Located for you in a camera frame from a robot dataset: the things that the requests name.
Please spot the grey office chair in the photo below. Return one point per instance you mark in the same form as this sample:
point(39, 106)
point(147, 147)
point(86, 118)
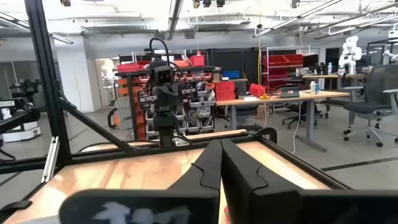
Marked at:
point(367, 107)

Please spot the wooden desk grey legs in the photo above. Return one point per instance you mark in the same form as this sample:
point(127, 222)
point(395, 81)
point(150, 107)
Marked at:
point(329, 93)

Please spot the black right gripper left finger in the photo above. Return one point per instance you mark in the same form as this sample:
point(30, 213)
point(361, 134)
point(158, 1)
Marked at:
point(208, 168)

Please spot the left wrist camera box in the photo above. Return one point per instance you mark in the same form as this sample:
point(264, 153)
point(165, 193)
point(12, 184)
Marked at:
point(164, 75)

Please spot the white bottle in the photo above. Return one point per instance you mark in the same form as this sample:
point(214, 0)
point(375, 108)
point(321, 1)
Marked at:
point(312, 87)

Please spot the black labelled robot arm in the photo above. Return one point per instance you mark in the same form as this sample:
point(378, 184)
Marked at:
point(18, 116)

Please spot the black aluminium table frame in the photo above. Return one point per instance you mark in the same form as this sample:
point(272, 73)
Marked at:
point(48, 77)

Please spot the blue can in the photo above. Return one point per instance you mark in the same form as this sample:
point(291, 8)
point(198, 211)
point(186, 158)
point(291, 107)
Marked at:
point(317, 89)

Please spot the red shelf rack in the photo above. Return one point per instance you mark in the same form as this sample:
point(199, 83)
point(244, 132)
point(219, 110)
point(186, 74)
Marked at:
point(283, 62)

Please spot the white papers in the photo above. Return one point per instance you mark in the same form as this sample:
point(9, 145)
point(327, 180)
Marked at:
point(248, 98)

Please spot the silver aluminium bracket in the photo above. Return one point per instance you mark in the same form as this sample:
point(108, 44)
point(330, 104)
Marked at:
point(49, 158)

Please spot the black frame clamp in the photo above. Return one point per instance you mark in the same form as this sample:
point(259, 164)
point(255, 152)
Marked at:
point(15, 206)

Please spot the red stacked bins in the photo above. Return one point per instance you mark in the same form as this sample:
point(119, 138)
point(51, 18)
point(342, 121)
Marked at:
point(224, 91)

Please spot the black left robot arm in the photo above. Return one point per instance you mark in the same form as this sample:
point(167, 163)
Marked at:
point(164, 124)

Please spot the blue plastic bin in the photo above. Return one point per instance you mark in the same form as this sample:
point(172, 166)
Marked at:
point(231, 74)

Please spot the grey laptop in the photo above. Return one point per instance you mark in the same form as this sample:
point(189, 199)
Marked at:
point(289, 92)

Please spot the yellow object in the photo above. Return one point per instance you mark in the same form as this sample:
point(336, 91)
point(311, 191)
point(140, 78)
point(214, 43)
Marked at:
point(264, 96)

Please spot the ceiling light strip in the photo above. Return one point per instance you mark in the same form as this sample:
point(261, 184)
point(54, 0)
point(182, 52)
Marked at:
point(37, 29)
point(295, 18)

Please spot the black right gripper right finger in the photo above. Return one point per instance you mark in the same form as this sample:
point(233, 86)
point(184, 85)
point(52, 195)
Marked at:
point(239, 168)

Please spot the black office chair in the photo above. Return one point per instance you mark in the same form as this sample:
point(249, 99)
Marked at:
point(295, 109)

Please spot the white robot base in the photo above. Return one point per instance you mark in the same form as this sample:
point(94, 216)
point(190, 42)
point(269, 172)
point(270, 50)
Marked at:
point(25, 133)

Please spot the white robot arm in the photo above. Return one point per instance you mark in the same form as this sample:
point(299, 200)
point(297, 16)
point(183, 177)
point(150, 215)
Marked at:
point(349, 54)

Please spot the black parts rack with bins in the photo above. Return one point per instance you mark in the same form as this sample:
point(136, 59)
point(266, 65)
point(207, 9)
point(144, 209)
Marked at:
point(199, 109)

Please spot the red plastic bin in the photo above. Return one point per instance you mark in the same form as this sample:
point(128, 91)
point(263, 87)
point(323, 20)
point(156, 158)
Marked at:
point(256, 90)

